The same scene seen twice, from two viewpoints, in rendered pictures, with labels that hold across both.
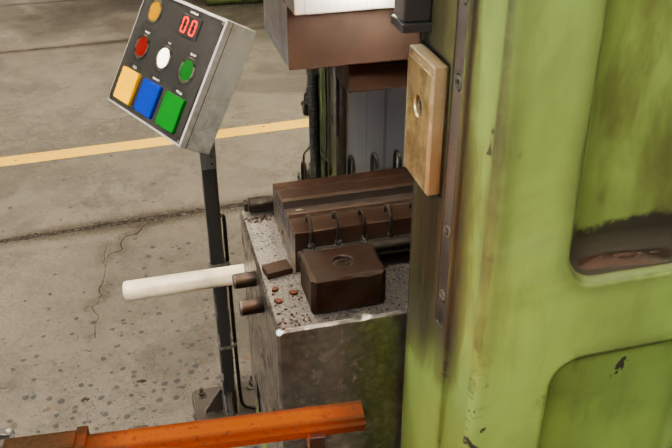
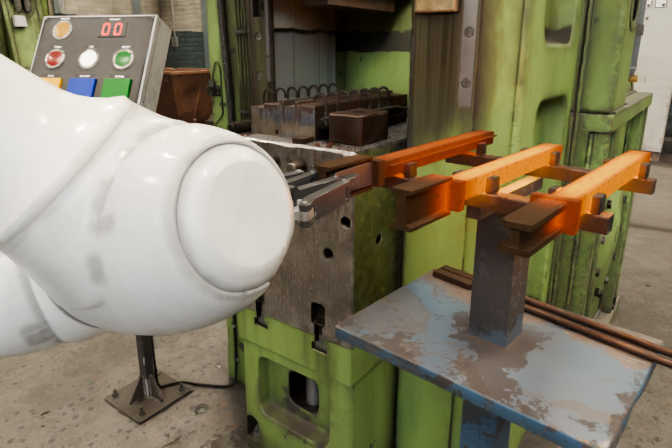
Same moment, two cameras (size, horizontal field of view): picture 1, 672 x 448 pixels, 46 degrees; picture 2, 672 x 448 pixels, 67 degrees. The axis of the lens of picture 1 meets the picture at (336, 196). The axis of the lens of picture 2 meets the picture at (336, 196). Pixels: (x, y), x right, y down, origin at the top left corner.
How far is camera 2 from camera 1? 96 cm
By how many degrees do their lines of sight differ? 38
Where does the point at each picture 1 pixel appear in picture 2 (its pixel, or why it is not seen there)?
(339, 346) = not seen: hidden behind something
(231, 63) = (161, 51)
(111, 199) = not seen: outside the picture
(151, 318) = (18, 371)
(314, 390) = (367, 208)
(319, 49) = not seen: outside the picture
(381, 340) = not seen: hidden behind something
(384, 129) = (293, 78)
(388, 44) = not seen: outside the picture
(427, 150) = not seen: outside the picture
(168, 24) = (84, 34)
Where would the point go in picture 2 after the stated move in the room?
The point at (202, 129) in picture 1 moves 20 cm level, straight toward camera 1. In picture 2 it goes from (149, 101) to (194, 107)
